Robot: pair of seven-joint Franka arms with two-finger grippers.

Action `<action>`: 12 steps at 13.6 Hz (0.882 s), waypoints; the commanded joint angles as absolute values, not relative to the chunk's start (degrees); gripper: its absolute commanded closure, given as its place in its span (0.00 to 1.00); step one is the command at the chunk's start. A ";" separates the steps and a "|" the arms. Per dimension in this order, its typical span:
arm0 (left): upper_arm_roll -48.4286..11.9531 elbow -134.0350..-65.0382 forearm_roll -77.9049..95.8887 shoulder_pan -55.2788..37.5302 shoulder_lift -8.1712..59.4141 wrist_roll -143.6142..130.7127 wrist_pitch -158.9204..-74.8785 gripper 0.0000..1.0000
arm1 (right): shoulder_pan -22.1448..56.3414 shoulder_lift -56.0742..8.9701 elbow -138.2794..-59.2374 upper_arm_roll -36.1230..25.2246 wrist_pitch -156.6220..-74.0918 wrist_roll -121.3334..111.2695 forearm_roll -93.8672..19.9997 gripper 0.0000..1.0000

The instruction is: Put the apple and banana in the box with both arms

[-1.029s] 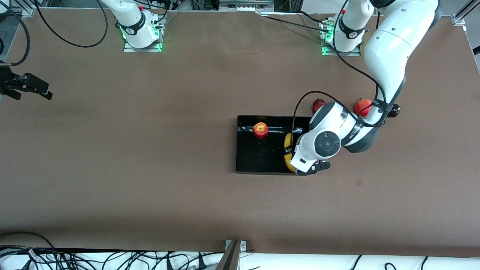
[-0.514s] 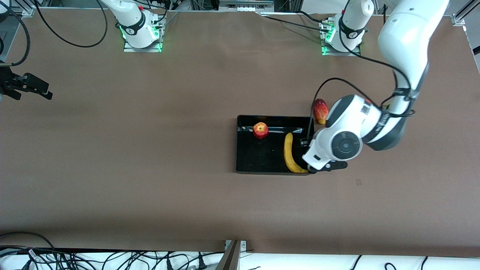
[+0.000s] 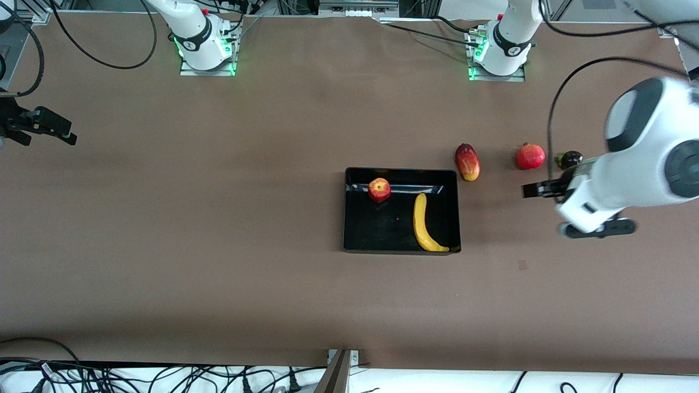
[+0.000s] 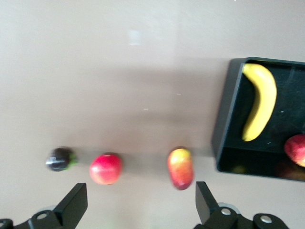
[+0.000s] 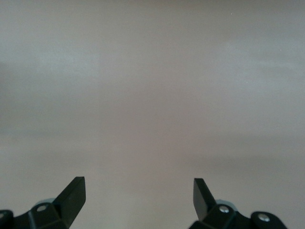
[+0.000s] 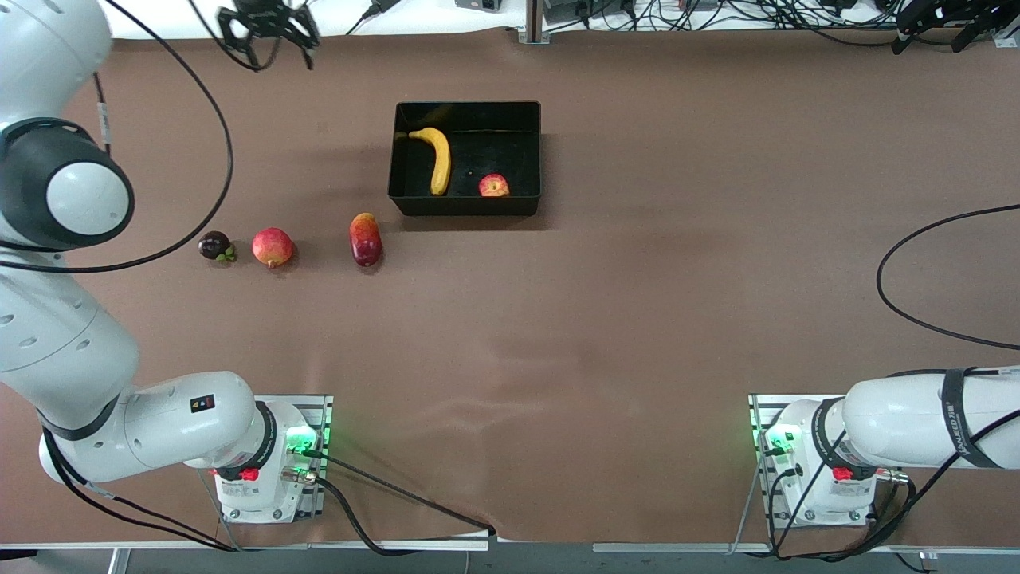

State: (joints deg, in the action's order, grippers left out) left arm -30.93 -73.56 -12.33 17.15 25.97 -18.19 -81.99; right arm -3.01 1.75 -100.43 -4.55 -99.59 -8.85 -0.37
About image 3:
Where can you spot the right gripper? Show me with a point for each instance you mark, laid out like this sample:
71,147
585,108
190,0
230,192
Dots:
15,121

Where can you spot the red pomegranate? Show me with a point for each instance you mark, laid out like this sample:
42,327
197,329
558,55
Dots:
531,157

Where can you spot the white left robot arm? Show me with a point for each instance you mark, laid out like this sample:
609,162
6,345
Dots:
677,109

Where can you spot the red apple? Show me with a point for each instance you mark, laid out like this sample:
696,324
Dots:
379,190

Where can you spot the yellow banana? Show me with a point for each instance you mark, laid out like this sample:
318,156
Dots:
419,224

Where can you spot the black plastic box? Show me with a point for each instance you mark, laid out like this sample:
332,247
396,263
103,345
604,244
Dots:
382,229

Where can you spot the aluminium frame profile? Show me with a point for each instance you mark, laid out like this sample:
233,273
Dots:
41,16

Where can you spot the red yellow mango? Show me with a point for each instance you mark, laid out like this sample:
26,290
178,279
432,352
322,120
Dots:
468,162

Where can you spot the silver power strip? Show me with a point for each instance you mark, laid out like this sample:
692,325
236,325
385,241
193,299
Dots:
357,11

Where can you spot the silver post bracket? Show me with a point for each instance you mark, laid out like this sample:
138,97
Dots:
355,357

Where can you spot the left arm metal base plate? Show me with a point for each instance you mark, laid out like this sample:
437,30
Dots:
513,78

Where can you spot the brown table cover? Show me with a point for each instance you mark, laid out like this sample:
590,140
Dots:
349,305

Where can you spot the dark purple mangosteen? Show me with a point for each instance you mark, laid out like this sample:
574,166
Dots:
570,159

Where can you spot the grey aluminium camera post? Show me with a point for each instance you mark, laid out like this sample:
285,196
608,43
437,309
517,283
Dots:
336,376

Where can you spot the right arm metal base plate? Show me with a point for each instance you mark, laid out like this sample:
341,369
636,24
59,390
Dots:
188,71

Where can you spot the aluminium corner bracket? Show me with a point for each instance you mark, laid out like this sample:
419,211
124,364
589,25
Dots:
669,31

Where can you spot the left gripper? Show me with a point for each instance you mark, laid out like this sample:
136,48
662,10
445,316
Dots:
558,185

